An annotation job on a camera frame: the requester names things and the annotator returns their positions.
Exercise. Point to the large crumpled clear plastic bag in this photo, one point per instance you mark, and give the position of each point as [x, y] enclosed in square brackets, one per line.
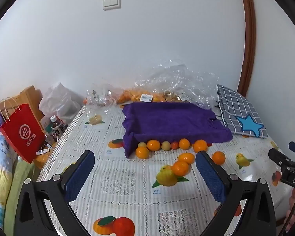
[177, 78]

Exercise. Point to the clear bag of brown fruit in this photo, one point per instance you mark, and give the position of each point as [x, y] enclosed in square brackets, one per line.
[173, 96]

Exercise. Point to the white plastic bag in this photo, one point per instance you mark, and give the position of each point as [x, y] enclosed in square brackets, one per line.
[57, 100]

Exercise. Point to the white light switch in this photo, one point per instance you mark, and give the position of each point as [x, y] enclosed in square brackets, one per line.
[111, 2]

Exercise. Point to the colourful printed quilt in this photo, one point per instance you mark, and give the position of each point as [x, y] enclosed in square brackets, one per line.
[0, 177]

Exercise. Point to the green blanket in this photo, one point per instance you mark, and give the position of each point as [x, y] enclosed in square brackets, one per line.
[17, 184]

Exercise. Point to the small white tag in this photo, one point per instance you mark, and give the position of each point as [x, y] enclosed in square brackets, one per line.
[43, 151]

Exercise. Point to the brown wooden door frame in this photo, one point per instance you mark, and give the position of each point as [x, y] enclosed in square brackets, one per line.
[249, 41]

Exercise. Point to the wooden side table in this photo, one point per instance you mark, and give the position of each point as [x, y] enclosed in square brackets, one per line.
[43, 159]

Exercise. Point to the wooden furniture frame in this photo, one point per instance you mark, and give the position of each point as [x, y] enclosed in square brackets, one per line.
[30, 98]

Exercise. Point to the small red tomato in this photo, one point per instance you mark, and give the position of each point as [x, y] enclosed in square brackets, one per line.
[174, 145]

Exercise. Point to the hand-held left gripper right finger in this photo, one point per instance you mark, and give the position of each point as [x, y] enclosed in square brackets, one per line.
[210, 177]

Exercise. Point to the small yellow-green fruit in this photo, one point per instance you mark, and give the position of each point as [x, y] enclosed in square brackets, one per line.
[165, 145]
[142, 144]

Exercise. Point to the black label drink bottle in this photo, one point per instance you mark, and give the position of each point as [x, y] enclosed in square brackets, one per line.
[57, 127]

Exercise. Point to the small clear plastic bag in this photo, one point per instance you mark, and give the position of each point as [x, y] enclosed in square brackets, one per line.
[98, 100]

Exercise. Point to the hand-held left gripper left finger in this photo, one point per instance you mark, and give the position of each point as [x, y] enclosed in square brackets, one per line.
[81, 174]

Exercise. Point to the clear bag of oranges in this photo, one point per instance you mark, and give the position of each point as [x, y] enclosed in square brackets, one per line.
[137, 95]

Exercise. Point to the round orange mandarin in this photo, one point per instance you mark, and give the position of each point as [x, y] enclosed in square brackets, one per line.
[184, 143]
[200, 145]
[218, 157]
[180, 167]
[142, 152]
[154, 145]

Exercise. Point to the purple towel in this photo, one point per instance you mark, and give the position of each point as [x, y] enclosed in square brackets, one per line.
[172, 120]

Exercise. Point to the red paper bag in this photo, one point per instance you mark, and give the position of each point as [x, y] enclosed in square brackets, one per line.
[22, 132]

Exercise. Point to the checked cloth bag blue star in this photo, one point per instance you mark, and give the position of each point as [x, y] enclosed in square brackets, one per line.
[236, 108]

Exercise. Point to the oval orange mandarin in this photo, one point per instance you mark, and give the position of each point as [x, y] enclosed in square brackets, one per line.
[186, 157]

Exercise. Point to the fruit print tablecloth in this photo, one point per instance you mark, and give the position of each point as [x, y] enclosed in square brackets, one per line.
[127, 189]

